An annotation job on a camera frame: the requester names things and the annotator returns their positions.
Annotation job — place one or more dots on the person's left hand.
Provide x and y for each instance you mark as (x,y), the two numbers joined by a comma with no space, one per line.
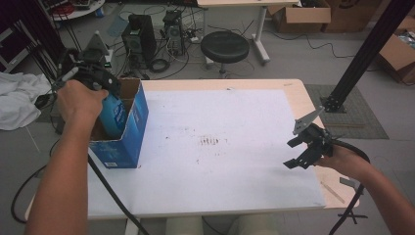
(78,101)

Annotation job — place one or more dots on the grey floor mat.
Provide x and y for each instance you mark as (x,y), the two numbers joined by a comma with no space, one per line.
(359,120)

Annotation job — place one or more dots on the grey computer tower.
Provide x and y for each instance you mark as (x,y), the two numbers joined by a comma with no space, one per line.
(173,31)

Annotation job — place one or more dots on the closed brown cardboard box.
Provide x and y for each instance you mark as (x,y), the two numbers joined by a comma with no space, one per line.
(352,14)

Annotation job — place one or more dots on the light wooden table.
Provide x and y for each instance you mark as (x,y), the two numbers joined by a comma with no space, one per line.
(303,98)

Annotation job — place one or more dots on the small grey bracket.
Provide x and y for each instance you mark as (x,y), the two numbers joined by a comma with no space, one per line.
(348,182)

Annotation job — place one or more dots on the black computer tower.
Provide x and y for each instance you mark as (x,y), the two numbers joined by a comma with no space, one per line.
(140,39)

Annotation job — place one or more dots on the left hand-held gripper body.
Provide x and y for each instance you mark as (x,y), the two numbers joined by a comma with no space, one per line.
(98,70)

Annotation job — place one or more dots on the black metal post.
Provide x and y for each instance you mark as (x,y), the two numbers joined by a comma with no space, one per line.
(365,52)

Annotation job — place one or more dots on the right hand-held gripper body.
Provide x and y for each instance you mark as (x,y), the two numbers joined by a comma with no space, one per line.
(318,138)

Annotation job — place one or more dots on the round white table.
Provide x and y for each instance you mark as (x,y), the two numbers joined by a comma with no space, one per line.
(81,11)

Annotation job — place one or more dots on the white-legged wooden table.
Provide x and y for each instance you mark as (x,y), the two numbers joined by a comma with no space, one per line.
(257,19)

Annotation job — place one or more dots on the large open cardboard box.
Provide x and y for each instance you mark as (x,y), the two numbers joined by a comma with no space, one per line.
(396,55)

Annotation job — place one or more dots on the white cloth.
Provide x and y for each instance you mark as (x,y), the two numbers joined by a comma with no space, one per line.
(19,98)

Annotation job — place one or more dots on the black round stool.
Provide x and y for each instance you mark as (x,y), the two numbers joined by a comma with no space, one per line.
(225,47)

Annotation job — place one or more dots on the person's right hand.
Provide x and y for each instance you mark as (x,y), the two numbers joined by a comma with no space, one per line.
(345,161)

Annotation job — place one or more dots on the blue bag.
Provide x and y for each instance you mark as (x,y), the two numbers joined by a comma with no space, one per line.
(114,114)

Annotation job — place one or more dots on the blue cardboard box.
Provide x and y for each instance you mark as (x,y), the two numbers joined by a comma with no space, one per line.
(130,140)

